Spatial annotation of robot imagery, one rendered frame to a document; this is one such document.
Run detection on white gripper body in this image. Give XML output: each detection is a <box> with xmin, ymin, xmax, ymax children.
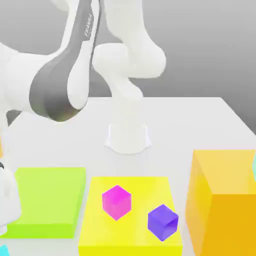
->
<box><xmin>0</xmin><ymin>167</ymin><xmax>22</xmax><ymax>231</ymax></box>

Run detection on small cyan cube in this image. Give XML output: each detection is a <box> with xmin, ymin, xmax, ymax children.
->
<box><xmin>0</xmin><ymin>243</ymin><xmax>11</xmax><ymax>256</ymax></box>

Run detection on small magenta cube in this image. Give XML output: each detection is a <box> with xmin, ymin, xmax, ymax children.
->
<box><xmin>101</xmin><ymin>184</ymin><xmax>133</xmax><ymax>222</ymax></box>

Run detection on small purple cube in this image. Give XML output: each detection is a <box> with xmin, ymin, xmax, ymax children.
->
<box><xmin>147</xmin><ymin>203</ymin><xmax>179</xmax><ymax>243</ymax></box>

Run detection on small teal cube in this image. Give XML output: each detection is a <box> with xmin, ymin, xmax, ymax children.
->
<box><xmin>251</xmin><ymin>152</ymin><xmax>256</xmax><ymax>181</ymax></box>

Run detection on large lime green box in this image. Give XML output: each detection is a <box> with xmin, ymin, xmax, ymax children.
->
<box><xmin>0</xmin><ymin>166</ymin><xmax>87</xmax><ymax>240</ymax></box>

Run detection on large yellow box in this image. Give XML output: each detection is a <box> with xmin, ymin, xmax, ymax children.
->
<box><xmin>78</xmin><ymin>176</ymin><xmax>184</xmax><ymax>256</ymax></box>

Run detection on large orange box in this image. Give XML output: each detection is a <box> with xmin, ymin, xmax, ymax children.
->
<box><xmin>185</xmin><ymin>149</ymin><xmax>256</xmax><ymax>256</ymax></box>

